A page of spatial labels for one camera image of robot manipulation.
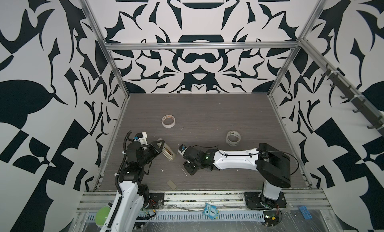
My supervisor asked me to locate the white remote control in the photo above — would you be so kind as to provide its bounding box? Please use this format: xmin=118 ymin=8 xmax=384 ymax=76
xmin=162 ymin=142 xmax=177 ymax=162

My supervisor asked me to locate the grey battery cover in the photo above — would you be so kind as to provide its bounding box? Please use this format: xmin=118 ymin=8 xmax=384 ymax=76
xmin=167 ymin=180 xmax=177 ymax=190

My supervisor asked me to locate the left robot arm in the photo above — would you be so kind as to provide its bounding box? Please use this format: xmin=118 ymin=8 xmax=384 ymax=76
xmin=101 ymin=139 xmax=165 ymax=232

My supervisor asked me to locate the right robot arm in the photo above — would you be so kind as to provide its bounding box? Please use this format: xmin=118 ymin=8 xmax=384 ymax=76
xmin=178 ymin=143 xmax=291 ymax=201

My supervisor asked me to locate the white masking tape roll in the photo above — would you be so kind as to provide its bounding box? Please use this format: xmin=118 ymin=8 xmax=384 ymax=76
xmin=161 ymin=114 xmax=176 ymax=129

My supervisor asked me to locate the clear tape roll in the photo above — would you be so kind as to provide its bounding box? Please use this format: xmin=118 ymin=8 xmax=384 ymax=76
xmin=225 ymin=131 xmax=241 ymax=147

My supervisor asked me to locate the green push button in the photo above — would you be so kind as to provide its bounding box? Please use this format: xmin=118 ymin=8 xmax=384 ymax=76
xmin=95 ymin=206 xmax=111 ymax=228

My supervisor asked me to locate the small electronics board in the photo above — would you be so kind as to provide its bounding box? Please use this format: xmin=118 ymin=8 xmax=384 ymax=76
xmin=263 ymin=211 xmax=282 ymax=228

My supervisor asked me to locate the blue tape piece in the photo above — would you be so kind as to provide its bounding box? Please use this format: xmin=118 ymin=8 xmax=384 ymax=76
xmin=299 ymin=206 xmax=313 ymax=220

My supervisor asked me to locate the black corrugated cable conduit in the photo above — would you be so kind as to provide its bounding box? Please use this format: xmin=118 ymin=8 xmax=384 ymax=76
xmin=113 ymin=130 xmax=134 ymax=197

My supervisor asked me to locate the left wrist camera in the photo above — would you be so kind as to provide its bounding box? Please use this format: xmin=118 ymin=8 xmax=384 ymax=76
xmin=134 ymin=132 xmax=148 ymax=146

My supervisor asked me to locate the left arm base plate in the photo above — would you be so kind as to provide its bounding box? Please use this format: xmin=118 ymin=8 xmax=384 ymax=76
xmin=147 ymin=193 xmax=165 ymax=210

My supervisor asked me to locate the white slotted cable duct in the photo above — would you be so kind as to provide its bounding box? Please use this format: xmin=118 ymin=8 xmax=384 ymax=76
xmin=86 ymin=210 xmax=266 ymax=223

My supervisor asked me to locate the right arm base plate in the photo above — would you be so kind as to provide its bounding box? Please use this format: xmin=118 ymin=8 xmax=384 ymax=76
xmin=244 ymin=192 xmax=287 ymax=211

